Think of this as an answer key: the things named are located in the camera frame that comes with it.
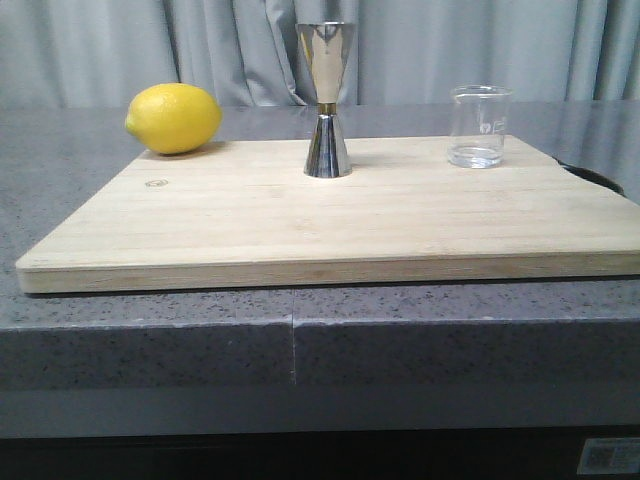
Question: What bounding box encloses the silver double jigger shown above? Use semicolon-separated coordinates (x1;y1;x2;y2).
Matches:
296;22;355;179

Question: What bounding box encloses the clear glass beaker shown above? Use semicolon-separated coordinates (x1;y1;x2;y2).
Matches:
447;85;513;169

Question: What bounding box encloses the wooden cutting board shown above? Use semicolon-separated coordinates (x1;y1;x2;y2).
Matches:
16;136;639;293

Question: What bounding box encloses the yellow lemon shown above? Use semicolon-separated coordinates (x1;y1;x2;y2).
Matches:
125;83;223;155

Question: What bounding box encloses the grey curtain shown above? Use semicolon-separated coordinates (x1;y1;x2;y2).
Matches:
1;1;639;109

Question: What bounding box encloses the white QR code label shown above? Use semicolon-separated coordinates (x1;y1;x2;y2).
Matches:
576;437;639;475

